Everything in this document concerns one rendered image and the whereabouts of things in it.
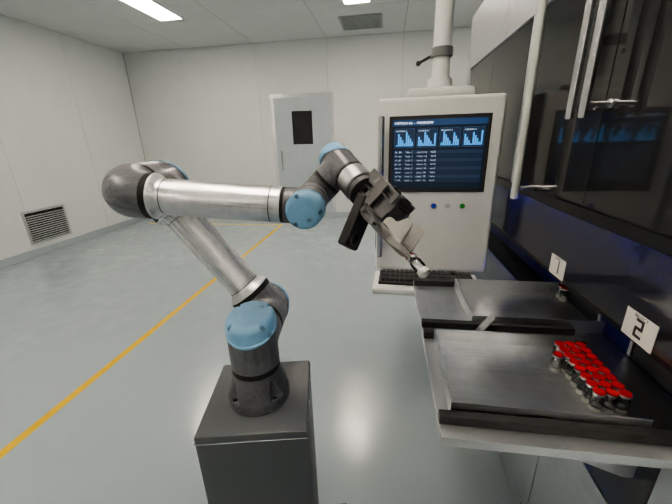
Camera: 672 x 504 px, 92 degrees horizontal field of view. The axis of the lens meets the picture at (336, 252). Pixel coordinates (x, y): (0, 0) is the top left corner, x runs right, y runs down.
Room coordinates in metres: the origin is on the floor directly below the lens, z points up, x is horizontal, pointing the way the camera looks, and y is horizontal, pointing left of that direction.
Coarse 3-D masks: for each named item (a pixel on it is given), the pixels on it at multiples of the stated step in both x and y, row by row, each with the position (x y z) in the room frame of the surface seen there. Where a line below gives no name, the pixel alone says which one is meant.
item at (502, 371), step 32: (448, 352) 0.69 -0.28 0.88; (480, 352) 0.69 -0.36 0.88; (512, 352) 0.69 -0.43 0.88; (544, 352) 0.68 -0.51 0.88; (448, 384) 0.55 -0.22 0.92; (480, 384) 0.58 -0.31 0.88; (512, 384) 0.58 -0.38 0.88; (544, 384) 0.57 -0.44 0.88; (544, 416) 0.47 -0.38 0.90; (576, 416) 0.46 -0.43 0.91; (608, 416) 0.45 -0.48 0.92
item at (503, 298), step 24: (456, 288) 1.03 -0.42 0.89; (480, 288) 1.05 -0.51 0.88; (504, 288) 1.04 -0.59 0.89; (528, 288) 1.03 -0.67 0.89; (552, 288) 1.02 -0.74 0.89; (480, 312) 0.89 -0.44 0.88; (504, 312) 0.88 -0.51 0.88; (528, 312) 0.88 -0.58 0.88; (552, 312) 0.87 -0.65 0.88; (576, 312) 0.87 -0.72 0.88
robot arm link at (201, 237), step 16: (160, 160) 0.84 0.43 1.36; (176, 176) 0.82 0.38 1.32; (160, 224) 0.79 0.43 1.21; (176, 224) 0.78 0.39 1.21; (192, 224) 0.78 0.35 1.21; (208, 224) 0.81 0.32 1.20; (192, 240) 0.78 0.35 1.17; (208, 240) 0.78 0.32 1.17; (224, 240) 0.82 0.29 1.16; (208, 256) 0.78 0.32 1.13; (224, 256) 0.79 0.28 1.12; (240, 256) 0.83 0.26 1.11; (224, 272) 0.77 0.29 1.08; (240, 272) 0.79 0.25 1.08; (240, 288) 0.77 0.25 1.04; (256, 288) 0.77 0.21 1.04; (272, 288) 0.81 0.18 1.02; (272, 304) 0.76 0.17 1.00; (288, 304) 0.83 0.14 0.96
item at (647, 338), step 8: (632, 312) 0.59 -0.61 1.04; (624, 320) 0.61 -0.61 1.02; (632, 320) 0.59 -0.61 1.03; (648, 320) 0.55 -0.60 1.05; (624, 328) 0.60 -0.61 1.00; (632, 328) 0.58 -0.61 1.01; (640, 328) 0.56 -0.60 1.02; (648, 328) 0.55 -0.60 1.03; (656, 328) 0.53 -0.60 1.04; (632, 336) 0.58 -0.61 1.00; (640, 336) 0.56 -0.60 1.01; (648, 336) 0.54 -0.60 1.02; (656, 336) 0.52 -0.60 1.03; (640, 344) 0.55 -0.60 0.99; (648, 344) 0.53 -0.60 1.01; (648, 352) 0.53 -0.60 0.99
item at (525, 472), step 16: (464, 272) 1.94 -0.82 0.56; (512, 464) 0.93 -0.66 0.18; (528, 464) 0.83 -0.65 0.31; (544, 464) 0.75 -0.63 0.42; (560, 464) 0.68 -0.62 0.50; (576, 464) 0.62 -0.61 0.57; (512, 480) 0.91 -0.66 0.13; (528, 480) 0.81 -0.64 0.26; (544, 480) 0.73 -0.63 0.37; (560, 480) 0.66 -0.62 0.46; (576, 480) 0.61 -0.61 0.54; (592, 480) 0.56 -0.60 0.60; (528, 496) 0.79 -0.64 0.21; (544, 496) 0.71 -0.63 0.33; (560, 496) 0.65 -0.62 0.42; (576, 496) 0.59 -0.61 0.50; (592, 496) 0.55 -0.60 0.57
